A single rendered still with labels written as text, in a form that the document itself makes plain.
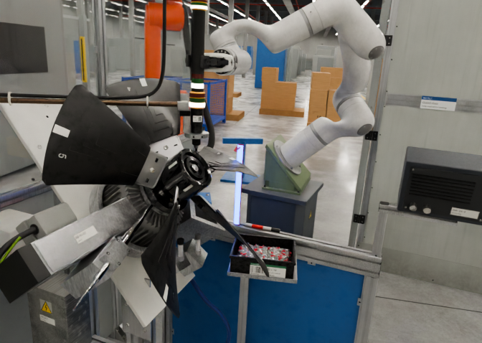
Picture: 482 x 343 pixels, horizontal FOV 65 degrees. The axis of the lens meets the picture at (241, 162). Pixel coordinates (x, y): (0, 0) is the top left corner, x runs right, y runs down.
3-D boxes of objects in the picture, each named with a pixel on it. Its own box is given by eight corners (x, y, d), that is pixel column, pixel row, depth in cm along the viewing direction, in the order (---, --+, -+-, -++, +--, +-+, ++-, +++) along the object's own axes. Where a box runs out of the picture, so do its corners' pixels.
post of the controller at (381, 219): (371, 255, 133) (379, 203, 127) (371, 252, 136) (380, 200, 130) (380, 257, 132) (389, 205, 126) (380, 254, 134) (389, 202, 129)
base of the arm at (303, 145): (282, 140, 186) (312, 117, 178) (303, 172, 183) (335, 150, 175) (267, 142, 169) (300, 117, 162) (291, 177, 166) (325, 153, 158)
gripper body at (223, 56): (237, 74, 117) (221, 76, 107) (207, 72, 120) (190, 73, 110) (238, 49, 115) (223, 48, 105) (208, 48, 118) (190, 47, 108)
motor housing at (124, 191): (126, 265, 102) (158, 245, 96) (79, 194, 102) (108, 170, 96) (173, 231, 122) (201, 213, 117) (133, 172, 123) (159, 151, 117)
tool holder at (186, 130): (178, 138, 104) (178, 103, 101) (176, 133, 110) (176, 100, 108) (210, 139, 106) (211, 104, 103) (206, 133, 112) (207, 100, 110)
